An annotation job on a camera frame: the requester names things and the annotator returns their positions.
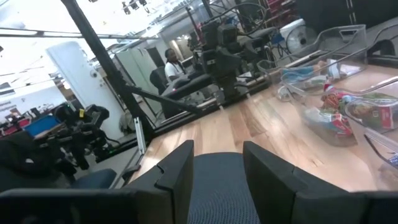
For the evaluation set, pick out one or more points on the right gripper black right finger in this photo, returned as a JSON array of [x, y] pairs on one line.
[[286, 199]]

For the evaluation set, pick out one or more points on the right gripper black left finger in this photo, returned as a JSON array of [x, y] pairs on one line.
[[168, 199]]

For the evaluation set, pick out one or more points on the red and blue granola bar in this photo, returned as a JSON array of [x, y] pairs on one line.
[[337, 124]]

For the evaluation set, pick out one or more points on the pale purple granola bar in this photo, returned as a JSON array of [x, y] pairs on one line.
[[394, 160]]

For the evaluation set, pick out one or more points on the black background robot arm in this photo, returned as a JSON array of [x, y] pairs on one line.
[[90, 133]]

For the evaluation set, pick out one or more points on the black edge clamp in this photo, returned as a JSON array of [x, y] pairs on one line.
[[130, 172]]

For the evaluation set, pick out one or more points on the person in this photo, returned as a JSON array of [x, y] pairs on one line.
[[174, 70]]

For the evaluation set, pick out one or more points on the round dark blue woven placemat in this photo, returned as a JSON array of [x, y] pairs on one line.
[[220, 186]]

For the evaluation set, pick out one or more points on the black office chair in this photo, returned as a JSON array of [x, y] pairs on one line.
[[158, 79]]

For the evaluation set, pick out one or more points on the dark blue chair seat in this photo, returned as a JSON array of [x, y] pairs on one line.
[[96, 179]]

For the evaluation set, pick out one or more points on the white box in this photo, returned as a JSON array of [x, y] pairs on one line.
[[292, 25]]

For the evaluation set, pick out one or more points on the red storage rack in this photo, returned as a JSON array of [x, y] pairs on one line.
[[280, 6]]

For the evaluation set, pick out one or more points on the white floor fan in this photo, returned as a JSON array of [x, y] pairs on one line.
[[300, 39]]

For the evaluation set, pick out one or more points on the pale green partition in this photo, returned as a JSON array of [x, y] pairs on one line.
[[136, 71]]

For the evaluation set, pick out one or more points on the grey cloth bundle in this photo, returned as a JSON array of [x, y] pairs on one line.
[[127, 123]]

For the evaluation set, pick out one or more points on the clear plastic bin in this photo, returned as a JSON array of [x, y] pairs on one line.
[[367, 146], [351, 40], [298, 102]]

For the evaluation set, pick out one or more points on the black room divider panel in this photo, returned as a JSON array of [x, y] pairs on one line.
[[342, 12]]

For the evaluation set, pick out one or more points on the white door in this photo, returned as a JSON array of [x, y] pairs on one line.
[[81, 81]]

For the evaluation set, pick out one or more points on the blue tabletop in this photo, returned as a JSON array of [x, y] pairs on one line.
[[42, 124]]

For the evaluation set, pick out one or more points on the black chair backrest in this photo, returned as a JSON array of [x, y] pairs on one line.
[[25, 155]]

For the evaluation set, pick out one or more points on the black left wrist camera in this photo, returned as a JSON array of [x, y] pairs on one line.
[[227, 34]]

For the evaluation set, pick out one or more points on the silver aluminium bracket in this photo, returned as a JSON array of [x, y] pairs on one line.
[[140, 137]]

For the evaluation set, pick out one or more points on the black aluminium rig frame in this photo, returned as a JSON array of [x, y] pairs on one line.
[[102, 59]]

